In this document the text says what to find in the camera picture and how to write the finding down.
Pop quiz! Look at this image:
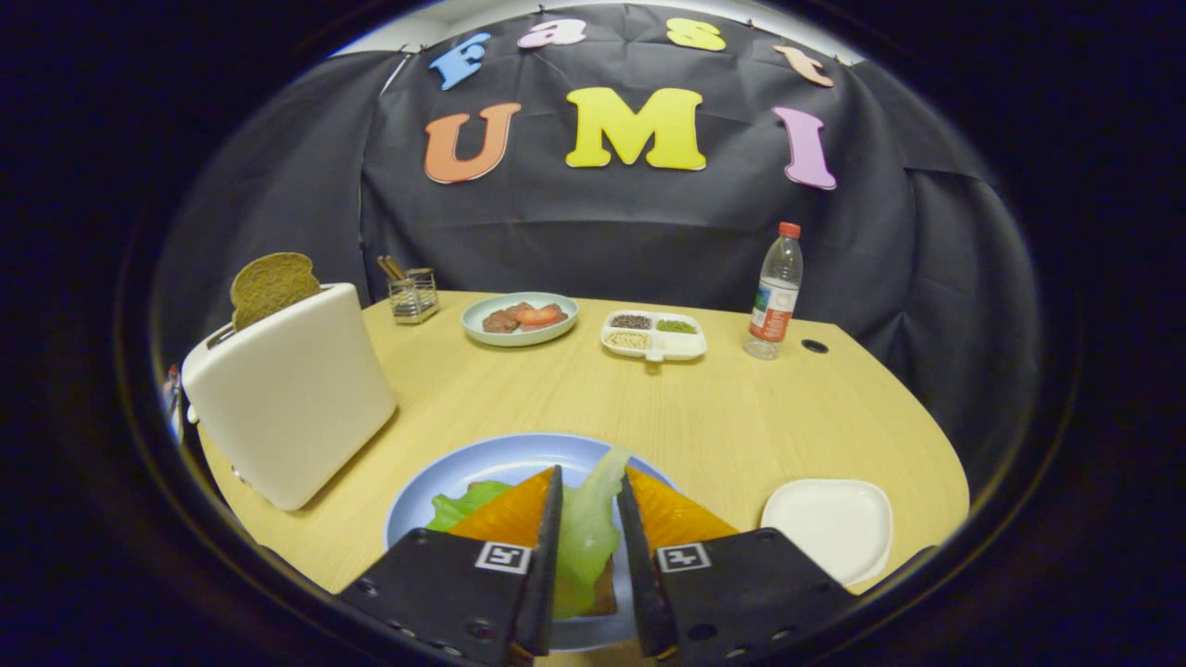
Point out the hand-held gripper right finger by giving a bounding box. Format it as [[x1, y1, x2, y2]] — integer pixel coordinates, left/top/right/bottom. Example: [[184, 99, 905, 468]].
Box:
[[615, 465, 861, 663]]

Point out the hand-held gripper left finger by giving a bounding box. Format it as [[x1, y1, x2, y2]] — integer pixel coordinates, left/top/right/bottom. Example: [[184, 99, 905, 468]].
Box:
[[335, 465, 564, 667]]

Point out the green lettuce leaf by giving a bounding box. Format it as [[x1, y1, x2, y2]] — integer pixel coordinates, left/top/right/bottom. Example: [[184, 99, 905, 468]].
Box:
[[426, 447, 631, 620]]

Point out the brown toast bread slice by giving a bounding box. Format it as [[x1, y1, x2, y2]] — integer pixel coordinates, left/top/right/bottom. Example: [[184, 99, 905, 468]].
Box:
[[230, 252, 322, 333]]

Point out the square brown bread slice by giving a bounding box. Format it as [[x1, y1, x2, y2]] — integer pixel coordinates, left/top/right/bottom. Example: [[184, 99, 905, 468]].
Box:
[[579, 556, 620, 618]]

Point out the blue round plate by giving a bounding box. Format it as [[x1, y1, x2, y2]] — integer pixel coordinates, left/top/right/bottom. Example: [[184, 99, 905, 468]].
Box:
[[385, 433, 682, 652]]

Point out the white square plate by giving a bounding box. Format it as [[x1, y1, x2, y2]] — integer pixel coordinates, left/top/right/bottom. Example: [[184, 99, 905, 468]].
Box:
[[760, 478, 894, 588]]

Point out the white divided tray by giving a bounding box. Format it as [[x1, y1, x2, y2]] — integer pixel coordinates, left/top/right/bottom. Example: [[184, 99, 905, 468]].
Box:
[[600, 309, 708, 362]]

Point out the pale green round plate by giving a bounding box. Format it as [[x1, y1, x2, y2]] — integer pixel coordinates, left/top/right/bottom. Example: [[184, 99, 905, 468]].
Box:
[[461, 292, 579, 347]]

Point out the clear plastic water bottle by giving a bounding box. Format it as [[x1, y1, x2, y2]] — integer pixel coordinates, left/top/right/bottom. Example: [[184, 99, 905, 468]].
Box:
[[743, 221, 804, 360]]

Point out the white toaster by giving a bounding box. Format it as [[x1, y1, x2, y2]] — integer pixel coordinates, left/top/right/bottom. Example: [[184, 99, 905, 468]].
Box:
[[182, 283, 397, 512]]

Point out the black backdrop cloth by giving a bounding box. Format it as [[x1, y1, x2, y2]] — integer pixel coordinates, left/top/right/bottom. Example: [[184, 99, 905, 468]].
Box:
[[153, 5, 1043, 483]]

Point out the wire utensil holder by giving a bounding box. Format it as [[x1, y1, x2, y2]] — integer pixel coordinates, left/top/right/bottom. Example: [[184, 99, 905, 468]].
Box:
[[387, 269, 440, 324]]

